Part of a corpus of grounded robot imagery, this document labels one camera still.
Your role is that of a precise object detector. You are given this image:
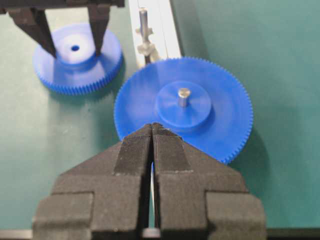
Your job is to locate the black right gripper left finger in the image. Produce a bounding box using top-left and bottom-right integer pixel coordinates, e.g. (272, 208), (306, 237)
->
(32, 124), (152, 240)

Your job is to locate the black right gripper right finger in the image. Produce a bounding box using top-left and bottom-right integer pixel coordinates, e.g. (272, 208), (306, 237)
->
(152, 123), (267, 240)

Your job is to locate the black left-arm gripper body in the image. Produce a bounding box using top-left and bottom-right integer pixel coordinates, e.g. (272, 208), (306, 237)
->
(0, 0), (125, 14)

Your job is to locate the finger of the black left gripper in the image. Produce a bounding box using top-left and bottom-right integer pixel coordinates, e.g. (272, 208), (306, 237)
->
(87, 5), (110, 56)
(7, 7), (56, 57)

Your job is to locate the small blue gear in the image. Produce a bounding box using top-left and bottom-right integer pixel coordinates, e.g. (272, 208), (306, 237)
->
(32, 23), (123, 96)

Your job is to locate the large blue gear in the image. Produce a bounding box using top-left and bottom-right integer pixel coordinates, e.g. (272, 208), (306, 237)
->
(114, 57), (254, 164)

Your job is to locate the steel shaft in large gear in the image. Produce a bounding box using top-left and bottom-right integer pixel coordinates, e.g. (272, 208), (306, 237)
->
(178, 87), (191, 108)

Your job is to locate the aluminium extrusion rail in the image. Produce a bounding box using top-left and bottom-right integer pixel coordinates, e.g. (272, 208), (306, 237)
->
(128, 0), (182, 69)

